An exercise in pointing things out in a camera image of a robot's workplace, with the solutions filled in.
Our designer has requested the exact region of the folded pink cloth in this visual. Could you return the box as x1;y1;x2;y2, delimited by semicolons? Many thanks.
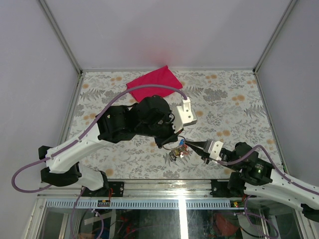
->
126;65;183;103

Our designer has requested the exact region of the large metal keyring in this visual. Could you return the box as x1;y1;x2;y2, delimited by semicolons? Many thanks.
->
163;135;186;151

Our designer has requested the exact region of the floral table mat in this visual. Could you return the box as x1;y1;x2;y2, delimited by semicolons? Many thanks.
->
68;70;282;179

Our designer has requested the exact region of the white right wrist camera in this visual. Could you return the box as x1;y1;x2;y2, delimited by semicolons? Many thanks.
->
203;139;223;161

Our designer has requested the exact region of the aluminium front rail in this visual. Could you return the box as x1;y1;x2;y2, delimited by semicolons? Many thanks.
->
41;178;306;209

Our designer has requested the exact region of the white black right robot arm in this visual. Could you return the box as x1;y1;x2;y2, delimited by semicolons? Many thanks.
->
185;140;319;222

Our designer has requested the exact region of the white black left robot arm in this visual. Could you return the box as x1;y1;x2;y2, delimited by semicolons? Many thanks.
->
39;96;177;197

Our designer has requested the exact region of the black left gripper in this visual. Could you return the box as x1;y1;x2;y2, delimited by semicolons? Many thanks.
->
138;109;184;147

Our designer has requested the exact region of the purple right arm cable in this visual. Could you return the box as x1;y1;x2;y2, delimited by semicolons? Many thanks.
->
216;145;319;196

